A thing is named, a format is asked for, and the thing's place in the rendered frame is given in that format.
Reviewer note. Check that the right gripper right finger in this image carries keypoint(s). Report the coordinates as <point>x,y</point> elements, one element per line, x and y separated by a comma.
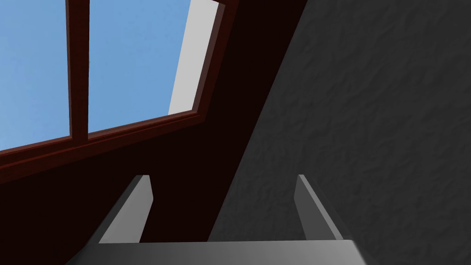
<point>312,217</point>

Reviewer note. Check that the dark red framed window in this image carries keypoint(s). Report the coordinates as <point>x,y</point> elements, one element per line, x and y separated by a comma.
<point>121,66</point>

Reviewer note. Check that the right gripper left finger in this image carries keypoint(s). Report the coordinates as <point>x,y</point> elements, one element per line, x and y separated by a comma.
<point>127,217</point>

